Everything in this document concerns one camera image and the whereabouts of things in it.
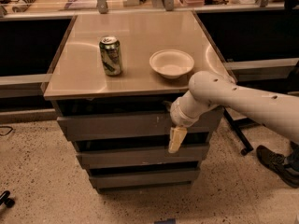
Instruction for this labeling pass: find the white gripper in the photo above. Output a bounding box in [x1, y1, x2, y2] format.
[168, 98, 196, 153]

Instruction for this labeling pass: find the grey top drawer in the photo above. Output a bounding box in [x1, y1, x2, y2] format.
[56, 106, 225, 142]

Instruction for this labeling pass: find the grey drawer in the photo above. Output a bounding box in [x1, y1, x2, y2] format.
[56, 106, 225, 142]
[90, 168, 200, 189]
[77, 144, 209, 169]

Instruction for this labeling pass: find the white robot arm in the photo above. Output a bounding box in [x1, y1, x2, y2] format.
[168, 71, 299, 153]

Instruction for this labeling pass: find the grey middle drawer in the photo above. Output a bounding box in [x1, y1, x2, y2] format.
[77, 144, 209, 169]

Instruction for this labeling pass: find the grey bottom drawer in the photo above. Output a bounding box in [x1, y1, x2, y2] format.
[90, 168, 200, 189]

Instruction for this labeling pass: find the grey drawer cabinet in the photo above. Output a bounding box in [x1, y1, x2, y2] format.
[44, 11, 226, 191]

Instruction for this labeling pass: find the black chair leg base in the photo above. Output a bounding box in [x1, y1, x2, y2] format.
[224, 110, 253, 156]

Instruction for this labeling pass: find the white paper bowl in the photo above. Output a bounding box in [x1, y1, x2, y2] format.
[149, 49, 194, 79]

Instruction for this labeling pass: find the green soda can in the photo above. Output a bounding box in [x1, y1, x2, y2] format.
[99, 35, 122, 76]

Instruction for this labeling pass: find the dark sneaker shoe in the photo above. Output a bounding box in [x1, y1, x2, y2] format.
[256, 142, 299, 189]

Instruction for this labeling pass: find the black wheel caster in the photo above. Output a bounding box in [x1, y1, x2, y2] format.
[0, 190, 15, 208]

